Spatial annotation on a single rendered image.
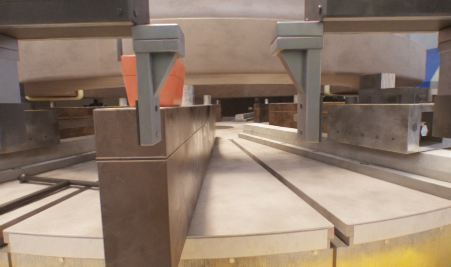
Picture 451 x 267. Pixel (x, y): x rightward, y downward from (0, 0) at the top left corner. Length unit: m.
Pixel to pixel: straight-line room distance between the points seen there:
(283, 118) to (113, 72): 2.05
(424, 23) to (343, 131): 1.18
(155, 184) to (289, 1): 1.29
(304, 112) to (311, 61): 0.04
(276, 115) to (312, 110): 2.69
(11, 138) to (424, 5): 0.37
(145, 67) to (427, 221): 1.04
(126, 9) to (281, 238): 0.70
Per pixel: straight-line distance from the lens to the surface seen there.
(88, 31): 0.25
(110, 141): 0.50
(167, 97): 0.59
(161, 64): 0.22
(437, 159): 1.31
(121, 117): 0.49
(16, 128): 0.29
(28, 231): 0.99
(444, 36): 0.31
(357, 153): 1.49
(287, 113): 2.82
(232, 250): 0.77
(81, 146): 1.91
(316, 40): 0.22
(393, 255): 1.09
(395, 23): 0.26
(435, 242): 1.24
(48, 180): 1.43
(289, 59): 0.22
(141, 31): 0.22
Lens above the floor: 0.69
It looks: 6 degrees down
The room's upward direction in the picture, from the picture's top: 1 degrees counter-clockwise
